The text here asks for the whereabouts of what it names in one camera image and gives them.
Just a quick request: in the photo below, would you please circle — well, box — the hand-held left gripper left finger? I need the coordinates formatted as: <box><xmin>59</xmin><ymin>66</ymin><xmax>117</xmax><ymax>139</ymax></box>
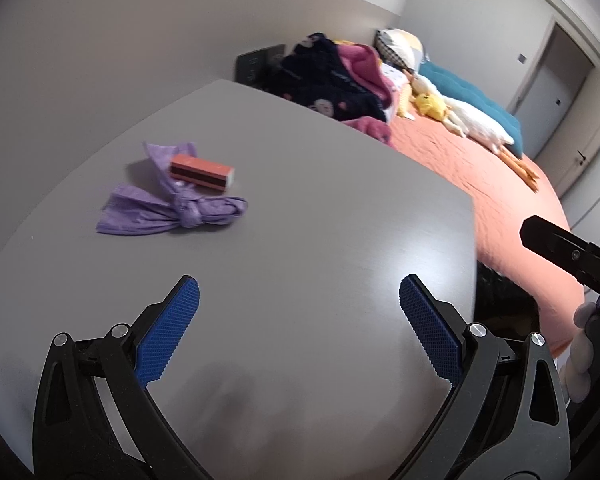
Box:
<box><xmin>32</xmin><ymin>275</ymin><xmax>216</xmax><ymax>480</ymax></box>

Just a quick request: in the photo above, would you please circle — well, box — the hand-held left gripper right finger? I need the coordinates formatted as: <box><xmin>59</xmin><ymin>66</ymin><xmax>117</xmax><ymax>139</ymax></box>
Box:
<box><xmin>399</xmin><ymin>274</ymin><xmax>571</xmax><ymax>480</ymax></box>

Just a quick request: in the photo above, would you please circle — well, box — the trash bin with black bag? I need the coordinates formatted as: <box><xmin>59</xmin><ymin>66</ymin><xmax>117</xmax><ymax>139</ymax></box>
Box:
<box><xmin>474</xmin><ymin>261</ymin><xmax>542</xmax><ymax>332</ymax></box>

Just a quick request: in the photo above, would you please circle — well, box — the purple cloth bag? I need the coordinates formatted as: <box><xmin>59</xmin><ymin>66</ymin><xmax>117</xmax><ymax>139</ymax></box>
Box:
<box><xmin>96</xmin><ymin>141</ymin><xmax>250</xmax><ymax>237</ymax></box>

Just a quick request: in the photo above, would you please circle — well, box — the orange rectangular block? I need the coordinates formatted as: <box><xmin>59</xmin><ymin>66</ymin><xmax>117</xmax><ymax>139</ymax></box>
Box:
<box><xmin>170</xmin><ymin>154</ymin><xmax>237</xmax><ymax>194</ymax></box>

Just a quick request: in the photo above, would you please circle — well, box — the person's right hand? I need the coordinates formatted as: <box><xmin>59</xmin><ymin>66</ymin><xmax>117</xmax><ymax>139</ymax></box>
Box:
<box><xmin>561</xmin><ymin>302</ymin><xmax>600</xmax><ymax>404</ymax></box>

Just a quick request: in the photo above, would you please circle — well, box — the bed with orange sheet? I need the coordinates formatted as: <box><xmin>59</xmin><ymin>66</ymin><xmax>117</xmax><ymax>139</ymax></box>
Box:
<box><xmin>387</xmin><ymin>119</ymin><xmax>589</xmax><ymax>361</ymax></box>

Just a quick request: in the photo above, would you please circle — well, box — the white door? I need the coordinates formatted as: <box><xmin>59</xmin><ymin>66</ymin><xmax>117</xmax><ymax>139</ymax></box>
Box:
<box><xmin>531</xmin><ymin>65</ymin><xmax>600</xmax><ymax>197</ymax></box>

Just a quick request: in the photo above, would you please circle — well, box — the white goose plush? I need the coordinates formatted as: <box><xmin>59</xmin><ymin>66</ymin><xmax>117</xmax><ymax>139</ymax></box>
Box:
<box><xmin>409</xmin><ymin>74</ymin><xmax>542</xmax><ymax>192</ymax></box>

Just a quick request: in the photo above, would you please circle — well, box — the teal cushion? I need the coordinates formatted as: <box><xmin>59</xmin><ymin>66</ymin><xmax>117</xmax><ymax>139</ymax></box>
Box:
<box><xmin>417</xmin><ymin>61</ymin><xmax>524</xmax><ymax>159</ymax></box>

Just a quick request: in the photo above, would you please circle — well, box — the yellow duck plush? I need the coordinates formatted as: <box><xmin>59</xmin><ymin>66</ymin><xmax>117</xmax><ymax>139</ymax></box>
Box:
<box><xmin>412</xmin><ymin>92</ymin><xmax>449</xmax><ymax>122</ymax></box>

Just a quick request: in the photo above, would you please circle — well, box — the yellow dotted pillow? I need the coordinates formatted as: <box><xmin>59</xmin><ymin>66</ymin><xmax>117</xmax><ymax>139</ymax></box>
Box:
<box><xmin>396</xmin><ymin>82</ymin><xmax>416</xmax><ymax>120</ymax></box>

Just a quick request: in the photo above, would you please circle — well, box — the white dotted pillow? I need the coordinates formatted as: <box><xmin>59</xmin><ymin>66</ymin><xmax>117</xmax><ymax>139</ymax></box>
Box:
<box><xmin>381</xmin><ymin>62</ymin><xmax>410</xmax><ymax>86</ymax></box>

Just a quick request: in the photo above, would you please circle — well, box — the checkered patchwork pillow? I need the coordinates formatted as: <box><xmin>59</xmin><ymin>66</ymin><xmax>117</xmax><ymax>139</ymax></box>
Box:
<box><xmin>375</xmin><ymin>28</ymin><xmax>426</xmax><ymax>69</ymax></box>

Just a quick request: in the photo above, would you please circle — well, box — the navy pink fleece blanket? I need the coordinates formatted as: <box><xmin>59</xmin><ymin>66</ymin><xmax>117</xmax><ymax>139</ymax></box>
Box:
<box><xmin>267</xmin><ymin>32</ymin><xmax>397</xmax><ymax>124</ymax></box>

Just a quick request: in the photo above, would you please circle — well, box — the black bedside panel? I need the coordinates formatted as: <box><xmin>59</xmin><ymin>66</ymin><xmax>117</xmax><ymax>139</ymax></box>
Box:
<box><xmin>236</xmin><ymin>44</ymin><xmax>286</xmax><ymax>86</ymax></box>

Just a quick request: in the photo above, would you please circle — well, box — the white door frame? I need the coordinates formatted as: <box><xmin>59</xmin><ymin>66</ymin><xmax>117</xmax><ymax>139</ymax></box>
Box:
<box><xmin>507</xmin><ymin>15</ymin><xmax>600</xmax><ymax>133</ymax></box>

